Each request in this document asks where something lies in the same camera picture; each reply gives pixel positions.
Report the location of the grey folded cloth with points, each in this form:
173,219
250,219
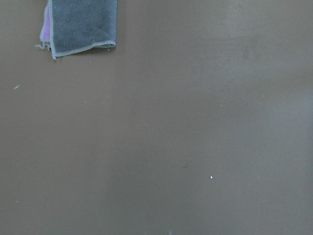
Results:
74,26

